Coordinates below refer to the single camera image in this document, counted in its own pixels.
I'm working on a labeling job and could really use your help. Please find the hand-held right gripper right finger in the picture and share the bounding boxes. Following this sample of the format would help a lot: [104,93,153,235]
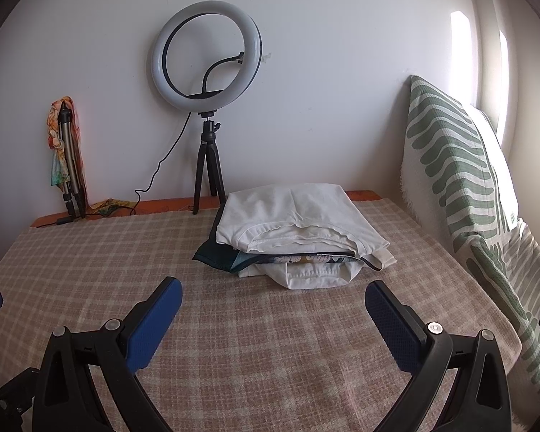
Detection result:
[364,280,513,432]

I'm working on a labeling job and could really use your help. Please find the dark green printed garment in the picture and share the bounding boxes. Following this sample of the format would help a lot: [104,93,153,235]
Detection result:
[193,222,383,275]

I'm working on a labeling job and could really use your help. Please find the white pants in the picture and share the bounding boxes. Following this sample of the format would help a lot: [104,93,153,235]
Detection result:
[216,183,392,262]

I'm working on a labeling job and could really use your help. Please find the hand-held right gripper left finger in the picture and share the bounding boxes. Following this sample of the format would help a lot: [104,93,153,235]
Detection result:
[31,276,183,432]

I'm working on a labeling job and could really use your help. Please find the light teal cloth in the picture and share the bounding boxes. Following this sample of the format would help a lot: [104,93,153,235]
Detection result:
[233,254,271,275]

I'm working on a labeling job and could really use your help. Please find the grey folded tripod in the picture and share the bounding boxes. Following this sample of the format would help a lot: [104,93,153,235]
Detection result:
[56,103,87,219]

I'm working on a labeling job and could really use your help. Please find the black ring light tripod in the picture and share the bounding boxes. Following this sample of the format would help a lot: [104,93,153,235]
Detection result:
[192,112,228,215]

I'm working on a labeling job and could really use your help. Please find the white pillow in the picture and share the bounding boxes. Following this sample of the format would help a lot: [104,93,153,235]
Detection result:
[470,105,522,230]

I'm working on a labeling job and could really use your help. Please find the colourful orange scarf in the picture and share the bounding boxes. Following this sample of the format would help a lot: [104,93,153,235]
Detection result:
[47,96,133,217]

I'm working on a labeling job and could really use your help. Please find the white ring light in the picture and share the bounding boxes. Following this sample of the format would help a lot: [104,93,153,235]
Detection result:
[150,1,265,113]

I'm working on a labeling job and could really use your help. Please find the white folded garment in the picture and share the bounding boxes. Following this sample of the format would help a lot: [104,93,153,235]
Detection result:
[238,252,397,289]

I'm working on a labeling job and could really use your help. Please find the green striped white cushion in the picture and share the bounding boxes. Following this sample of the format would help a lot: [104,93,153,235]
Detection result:
[400,74,540,408]

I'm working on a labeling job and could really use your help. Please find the beige plaid blanket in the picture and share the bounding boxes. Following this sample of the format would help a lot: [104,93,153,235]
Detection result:
[0,195,523,432]

